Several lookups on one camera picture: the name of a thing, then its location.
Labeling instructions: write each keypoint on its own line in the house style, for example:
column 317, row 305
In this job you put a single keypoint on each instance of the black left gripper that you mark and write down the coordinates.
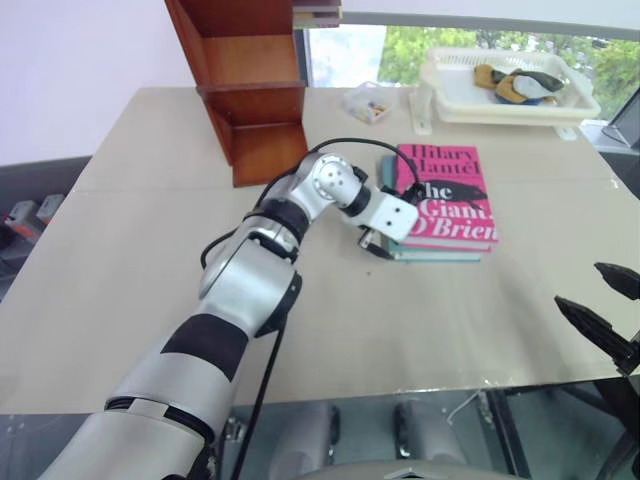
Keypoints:
column 369, row 236

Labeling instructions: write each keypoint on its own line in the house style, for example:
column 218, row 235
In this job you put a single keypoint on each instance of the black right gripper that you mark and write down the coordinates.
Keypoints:
column 631, row 356

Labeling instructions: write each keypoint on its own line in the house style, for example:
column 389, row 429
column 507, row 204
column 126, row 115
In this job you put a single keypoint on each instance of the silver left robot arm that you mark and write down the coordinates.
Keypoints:
column 240, row 280

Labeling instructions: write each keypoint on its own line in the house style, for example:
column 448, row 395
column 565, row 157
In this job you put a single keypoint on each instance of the teal hardcover book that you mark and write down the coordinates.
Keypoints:
column 435, row 256

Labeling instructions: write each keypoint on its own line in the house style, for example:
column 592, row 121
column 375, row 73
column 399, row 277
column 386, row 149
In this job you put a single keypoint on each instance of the pink hardcover book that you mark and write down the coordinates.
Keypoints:
column 450, row 200

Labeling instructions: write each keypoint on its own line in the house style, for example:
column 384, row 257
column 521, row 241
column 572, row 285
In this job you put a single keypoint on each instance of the wooden bookshelf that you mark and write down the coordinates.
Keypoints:
column 250, row 65

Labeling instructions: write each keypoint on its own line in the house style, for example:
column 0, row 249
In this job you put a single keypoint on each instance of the small clear plastic box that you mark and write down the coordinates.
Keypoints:
column 367, row 102

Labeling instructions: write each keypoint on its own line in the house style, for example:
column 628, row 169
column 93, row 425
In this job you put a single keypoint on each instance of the white plastic tray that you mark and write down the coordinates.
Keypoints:
column 500, row 122

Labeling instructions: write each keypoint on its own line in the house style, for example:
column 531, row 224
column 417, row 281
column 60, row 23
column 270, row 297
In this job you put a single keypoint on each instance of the white plastic basket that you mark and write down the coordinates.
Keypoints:
column 460, row 87

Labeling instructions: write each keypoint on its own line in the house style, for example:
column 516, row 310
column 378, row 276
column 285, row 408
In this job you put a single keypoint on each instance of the mustard yellow fabric piece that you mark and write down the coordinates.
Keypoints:
column 485, row 76

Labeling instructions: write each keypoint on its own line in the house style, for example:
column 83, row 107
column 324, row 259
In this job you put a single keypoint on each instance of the grey wooden board stack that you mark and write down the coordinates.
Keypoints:
column 317, row 12

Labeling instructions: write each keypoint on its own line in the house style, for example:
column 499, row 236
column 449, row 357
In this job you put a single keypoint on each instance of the grey box with red label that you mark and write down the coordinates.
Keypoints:
column 20, row 215
column 49, row 206

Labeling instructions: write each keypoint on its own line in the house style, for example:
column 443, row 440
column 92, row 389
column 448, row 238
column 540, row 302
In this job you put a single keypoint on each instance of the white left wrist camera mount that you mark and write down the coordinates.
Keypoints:
column 395, row 217

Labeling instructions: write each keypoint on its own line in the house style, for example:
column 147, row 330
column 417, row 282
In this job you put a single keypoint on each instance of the black table frame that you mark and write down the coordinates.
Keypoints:
column 505, row 430

